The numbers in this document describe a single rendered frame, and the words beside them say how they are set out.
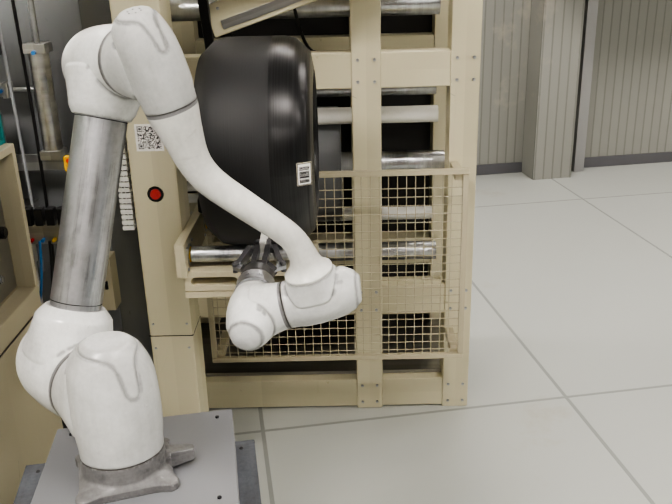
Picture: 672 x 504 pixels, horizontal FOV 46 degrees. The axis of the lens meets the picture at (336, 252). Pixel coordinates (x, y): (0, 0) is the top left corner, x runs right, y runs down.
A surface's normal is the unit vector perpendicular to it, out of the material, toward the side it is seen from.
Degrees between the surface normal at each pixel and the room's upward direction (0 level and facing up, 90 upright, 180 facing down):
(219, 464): 5
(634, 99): 90
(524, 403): 0
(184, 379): 90
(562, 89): 90
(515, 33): 90
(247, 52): 25
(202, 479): 5
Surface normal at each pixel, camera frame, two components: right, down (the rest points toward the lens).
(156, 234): 0.00, 0.37
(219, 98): -0.02, -0.26
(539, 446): -0.03, -0.93
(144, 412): 0.82, 0.07
